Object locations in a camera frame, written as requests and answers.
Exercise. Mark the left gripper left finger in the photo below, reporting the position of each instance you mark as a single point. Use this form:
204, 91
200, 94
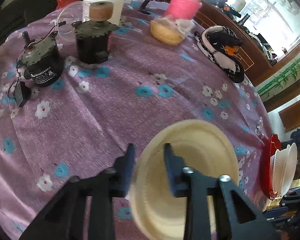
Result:
83, 208

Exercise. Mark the large red glass plate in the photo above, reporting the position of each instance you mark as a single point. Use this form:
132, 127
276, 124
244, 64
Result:
270, 146

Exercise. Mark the white plastic bowl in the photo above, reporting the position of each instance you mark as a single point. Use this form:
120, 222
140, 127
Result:
282, 169

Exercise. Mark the purple floral tablecloth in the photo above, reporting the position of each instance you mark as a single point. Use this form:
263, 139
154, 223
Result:
82, 122

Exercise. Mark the small black capacitor box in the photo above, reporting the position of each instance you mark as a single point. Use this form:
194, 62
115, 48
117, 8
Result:
19, 92

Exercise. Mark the black electric motor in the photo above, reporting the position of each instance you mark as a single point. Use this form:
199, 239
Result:
40, 60

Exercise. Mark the bread in plastic bag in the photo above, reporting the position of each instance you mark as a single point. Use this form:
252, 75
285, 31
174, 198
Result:
169, 30

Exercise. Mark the motor with wooden spool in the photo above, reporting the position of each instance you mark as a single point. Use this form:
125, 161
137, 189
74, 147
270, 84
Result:
92, 36

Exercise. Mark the pink thermos bottle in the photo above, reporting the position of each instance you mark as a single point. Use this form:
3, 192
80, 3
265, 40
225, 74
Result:
183, 9

